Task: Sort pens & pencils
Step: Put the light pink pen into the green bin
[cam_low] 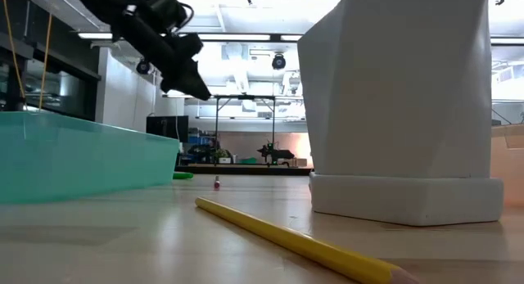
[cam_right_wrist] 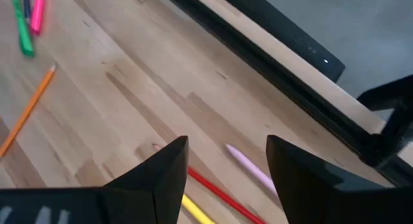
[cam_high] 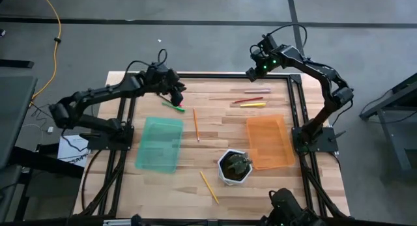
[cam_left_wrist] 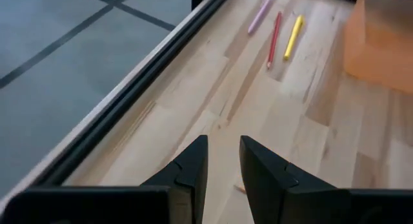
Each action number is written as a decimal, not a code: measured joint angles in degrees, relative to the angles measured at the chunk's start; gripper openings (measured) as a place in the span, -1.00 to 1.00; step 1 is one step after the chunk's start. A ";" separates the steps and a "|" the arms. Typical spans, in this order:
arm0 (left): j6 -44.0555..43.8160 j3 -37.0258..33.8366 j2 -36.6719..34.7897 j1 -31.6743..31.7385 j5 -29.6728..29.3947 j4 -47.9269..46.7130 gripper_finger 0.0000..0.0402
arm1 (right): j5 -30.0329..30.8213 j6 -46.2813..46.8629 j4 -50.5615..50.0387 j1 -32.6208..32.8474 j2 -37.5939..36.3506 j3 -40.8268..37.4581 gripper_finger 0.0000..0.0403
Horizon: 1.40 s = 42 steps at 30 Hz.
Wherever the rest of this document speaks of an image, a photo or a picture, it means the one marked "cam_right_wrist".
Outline orange pencil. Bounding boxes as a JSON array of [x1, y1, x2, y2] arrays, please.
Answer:
[[0, 64, 57, 158]]

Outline green pen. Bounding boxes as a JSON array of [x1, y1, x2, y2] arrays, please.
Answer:
[[10, 0, 35, 58]]

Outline lilac pen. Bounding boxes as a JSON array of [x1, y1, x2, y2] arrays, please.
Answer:
[[225, 143, 279, 196]]

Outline pink pen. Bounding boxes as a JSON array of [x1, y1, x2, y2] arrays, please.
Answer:
[[30, 0, 48, 36]]

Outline dark blue pen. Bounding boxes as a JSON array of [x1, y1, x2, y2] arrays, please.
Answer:
[[22, 0, 32, 23]]

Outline red pencil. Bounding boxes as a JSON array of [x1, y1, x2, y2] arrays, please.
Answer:
[[152, 142, 268, 224]]

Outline black aluminium table frame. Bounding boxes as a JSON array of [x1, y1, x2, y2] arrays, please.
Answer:
[[159, 0, 413, 188]]

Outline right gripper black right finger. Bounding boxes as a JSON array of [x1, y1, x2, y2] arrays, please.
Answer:
[[266, 134, 393, 224]]

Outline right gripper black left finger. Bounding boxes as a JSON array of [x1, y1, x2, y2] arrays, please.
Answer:
[[102, 135, 190, 224]]

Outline black bar with white light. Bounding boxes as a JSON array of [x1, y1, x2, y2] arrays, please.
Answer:
[[214, 0, 347, 84]]

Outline yellow pen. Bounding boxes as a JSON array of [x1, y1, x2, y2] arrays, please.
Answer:
[[181, 194, 216, 224]]

